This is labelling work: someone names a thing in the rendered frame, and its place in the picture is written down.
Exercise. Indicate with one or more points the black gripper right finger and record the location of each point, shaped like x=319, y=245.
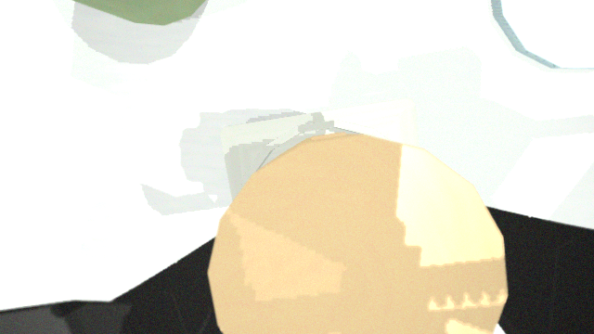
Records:
x=549, y=268

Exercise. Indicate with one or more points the pale green cylinder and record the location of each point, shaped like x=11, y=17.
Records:
x=157, y=12

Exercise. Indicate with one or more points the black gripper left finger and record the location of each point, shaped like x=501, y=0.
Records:
x=177, y=300

